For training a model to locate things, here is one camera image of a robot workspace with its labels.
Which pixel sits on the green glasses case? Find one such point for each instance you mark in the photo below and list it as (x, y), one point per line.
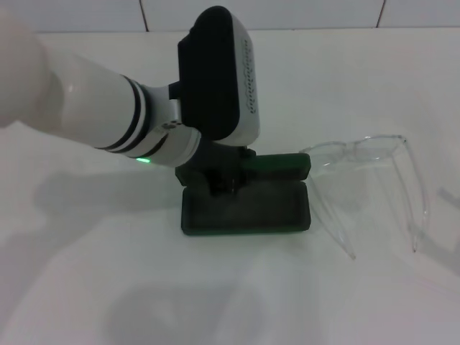
(244, 212)

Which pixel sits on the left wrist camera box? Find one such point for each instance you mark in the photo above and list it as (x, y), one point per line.
(212, 72)

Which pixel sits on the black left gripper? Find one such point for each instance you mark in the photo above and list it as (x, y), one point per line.
(215, 158)

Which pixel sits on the clear white glasses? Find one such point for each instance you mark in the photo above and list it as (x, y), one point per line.
(359, 151)

